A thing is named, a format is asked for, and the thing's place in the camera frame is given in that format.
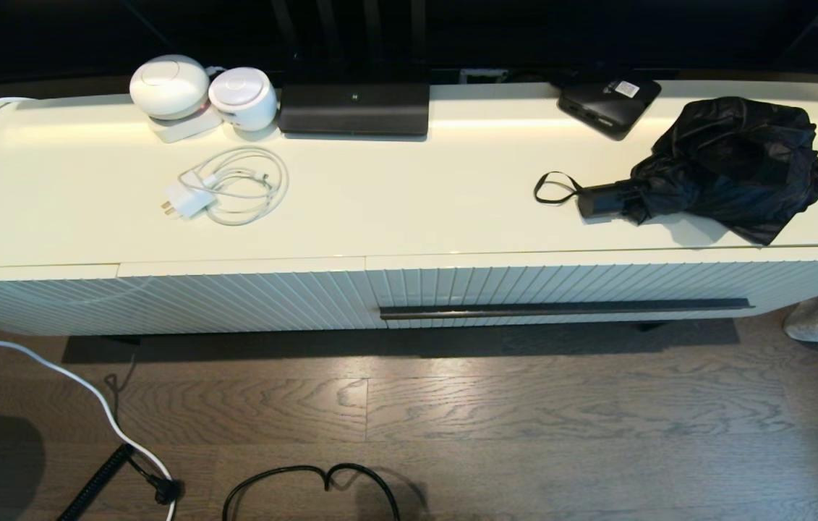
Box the white flat base box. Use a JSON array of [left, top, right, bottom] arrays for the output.
[[148, 108, 223, 143]]

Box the white fluted drawer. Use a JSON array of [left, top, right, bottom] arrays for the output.
[[367, 246, 818, 331]]

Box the black flat rectangular box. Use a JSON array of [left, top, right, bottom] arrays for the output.
[[278, 83, 430, 138]]

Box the thin black cable with plug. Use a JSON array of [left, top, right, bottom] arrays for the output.
[[103, 374, 184, 507]]

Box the black folding umbrella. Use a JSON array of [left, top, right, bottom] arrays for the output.
[[533, 96, 818, 246]]

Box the white coiled charging cable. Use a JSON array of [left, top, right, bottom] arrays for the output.
[[177, 147, 290, 227]]

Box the black set-top box with label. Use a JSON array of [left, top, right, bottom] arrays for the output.
[[558, 78, 663, 140]]

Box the white tv cabinet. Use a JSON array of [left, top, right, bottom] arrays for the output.
[[0, 80, 818, 338]]

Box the black coiled cable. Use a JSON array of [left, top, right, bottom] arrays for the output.
[[58, 445, 133, 521]]

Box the large white round device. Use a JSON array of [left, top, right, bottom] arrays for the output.
[[129, 55, 210, 121]]

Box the white charger plug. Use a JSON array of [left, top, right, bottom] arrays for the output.
[[160, 181, 216, 220]]

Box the black looped cable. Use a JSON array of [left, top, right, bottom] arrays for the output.
[[222, 463, 401, 521]]

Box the small white round device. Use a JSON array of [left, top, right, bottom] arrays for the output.
[[208, 67, 279, 133]]

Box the white fluted cabinet front panel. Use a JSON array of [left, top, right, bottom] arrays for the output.
[[118, 258, 384, 336]]

